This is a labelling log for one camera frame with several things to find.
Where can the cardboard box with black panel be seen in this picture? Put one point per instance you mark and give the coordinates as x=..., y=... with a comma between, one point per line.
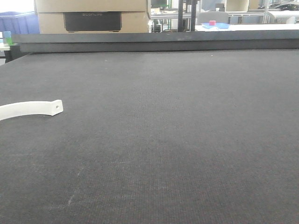
x=93, y=16

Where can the blue storage tote background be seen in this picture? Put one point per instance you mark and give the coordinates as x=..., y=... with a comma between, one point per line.
x=19, y=22

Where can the white curved plastic bracket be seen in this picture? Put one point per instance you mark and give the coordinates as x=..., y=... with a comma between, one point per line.
x=50, y=108

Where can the dark grey table edge rail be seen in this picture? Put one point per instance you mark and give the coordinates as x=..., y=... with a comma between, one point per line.
x=155, y=42

